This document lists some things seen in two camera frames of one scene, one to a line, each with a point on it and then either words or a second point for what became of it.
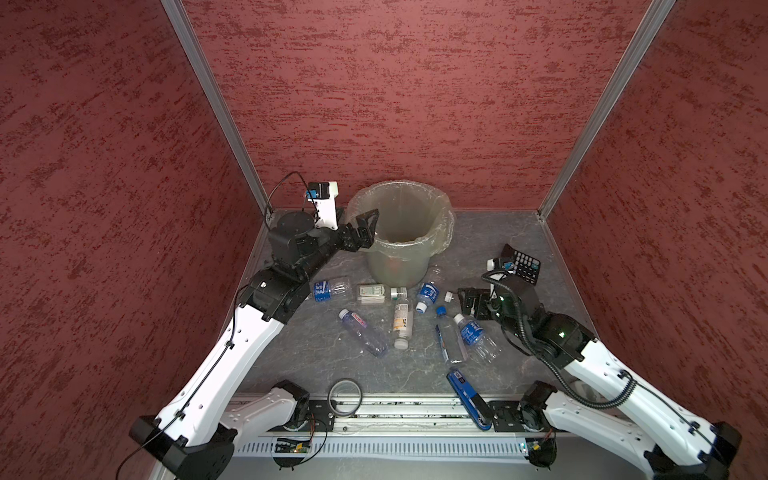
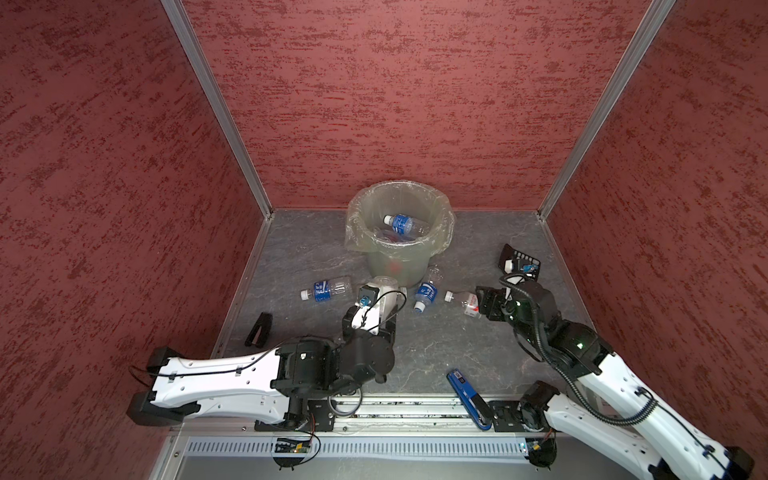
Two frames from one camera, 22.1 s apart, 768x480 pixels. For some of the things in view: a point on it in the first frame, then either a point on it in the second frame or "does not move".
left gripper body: (345, 238) → (348, 330)
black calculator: (527, 268) does not move
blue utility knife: (479, 411) does not move
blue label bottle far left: (336, 288) does not move
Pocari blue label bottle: (475, 339) → (406, 225)
